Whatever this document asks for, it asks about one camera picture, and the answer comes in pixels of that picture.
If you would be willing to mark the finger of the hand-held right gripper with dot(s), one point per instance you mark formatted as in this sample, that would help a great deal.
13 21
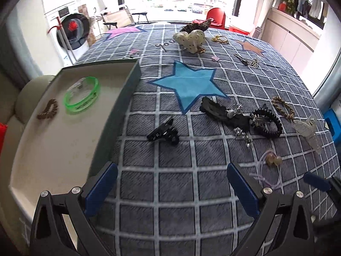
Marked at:
317 181

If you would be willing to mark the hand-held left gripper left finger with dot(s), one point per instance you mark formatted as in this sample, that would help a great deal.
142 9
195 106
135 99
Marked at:
102 189

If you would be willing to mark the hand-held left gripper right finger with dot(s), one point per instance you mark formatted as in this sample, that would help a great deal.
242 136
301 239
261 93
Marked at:
243 192

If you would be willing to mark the thin elastic tie with beads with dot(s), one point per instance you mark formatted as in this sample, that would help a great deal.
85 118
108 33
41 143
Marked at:
277 160

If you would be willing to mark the grey tray with beige lining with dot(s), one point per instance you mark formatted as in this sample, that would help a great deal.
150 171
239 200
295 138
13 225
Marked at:
53 152

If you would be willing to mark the black claw hair clip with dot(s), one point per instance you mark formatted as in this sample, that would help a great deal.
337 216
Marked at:
166 134

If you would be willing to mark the long black scalloped hair clip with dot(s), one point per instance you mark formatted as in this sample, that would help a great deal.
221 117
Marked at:
213 109

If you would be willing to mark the clear claw hair clip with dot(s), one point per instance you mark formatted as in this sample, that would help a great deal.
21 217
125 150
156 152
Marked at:
303 129

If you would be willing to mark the grey checked star blanket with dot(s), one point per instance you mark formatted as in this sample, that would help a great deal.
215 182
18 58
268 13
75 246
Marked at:
186 165

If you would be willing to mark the blue plastic stool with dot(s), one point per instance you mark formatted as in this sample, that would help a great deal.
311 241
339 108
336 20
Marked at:
333 120

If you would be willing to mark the red embroidered cushion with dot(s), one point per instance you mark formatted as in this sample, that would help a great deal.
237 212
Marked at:
2 138

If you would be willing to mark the beige leather sofa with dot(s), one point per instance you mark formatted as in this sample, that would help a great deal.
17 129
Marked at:
24 104

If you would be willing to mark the small bow hair clip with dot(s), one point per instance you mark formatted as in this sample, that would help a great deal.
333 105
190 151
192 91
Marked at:
253 63

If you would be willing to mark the slim black hair clip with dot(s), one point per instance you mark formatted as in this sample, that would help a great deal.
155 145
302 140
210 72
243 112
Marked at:
241 59

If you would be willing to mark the small pink flower clip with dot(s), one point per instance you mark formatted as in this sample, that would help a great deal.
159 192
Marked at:
215 58

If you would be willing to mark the small pink hair clip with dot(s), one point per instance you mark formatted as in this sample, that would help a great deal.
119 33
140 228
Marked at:
133 52

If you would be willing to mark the beige cabinet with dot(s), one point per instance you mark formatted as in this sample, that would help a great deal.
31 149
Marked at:
290 34

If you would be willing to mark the white washing machine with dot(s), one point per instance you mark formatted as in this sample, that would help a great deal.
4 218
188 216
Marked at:
77 32

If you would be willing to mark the red plastic stool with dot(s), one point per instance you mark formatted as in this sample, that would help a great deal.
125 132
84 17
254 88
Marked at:
239 29

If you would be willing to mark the leopard print scrunchie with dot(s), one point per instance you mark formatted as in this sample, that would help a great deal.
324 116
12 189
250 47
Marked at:
197 26

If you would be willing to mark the beige folding chair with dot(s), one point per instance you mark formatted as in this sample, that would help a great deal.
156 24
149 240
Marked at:
120 16

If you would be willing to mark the hanging clothes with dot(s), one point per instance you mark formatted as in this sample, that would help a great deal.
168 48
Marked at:
309 5

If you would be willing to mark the red plastic chair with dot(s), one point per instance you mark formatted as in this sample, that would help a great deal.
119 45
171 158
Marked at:
215 16

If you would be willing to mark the red vase with flowers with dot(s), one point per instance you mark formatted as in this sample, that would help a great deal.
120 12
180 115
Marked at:
283 4

